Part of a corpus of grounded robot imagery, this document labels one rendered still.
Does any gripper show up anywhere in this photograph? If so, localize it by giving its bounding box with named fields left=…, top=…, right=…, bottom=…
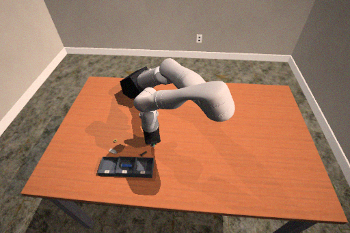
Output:
left=142, top=119, right=161, bottom=146

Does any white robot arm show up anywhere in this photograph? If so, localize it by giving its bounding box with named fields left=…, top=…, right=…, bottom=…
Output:
left=133, top=58, right=235, bottom=125

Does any dark grey rack of three bins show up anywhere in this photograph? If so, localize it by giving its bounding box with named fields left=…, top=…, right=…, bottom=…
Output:
left=98, top=156, right=154, bottom=178

